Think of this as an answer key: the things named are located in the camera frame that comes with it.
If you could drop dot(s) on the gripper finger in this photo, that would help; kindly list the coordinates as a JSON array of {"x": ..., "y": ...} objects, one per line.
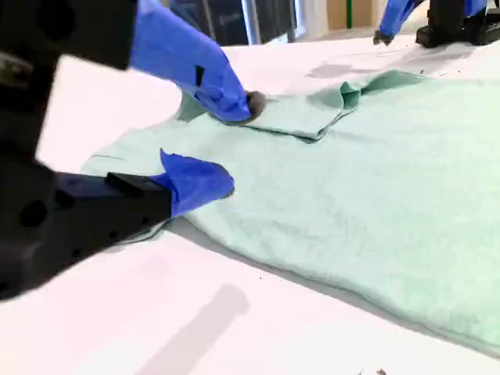
[
  {"x": 187, "y": 58},
  {"x": 195, "y": 179},
  {"x": 394, "y": 19}
]

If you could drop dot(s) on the pale green T-shirt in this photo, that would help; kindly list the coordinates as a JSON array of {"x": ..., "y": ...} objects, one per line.
[{"x": 351, "y": 195}]

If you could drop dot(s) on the wooden wall panel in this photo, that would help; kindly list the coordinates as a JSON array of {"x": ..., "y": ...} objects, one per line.
[{"x": 338, "y": 13}]

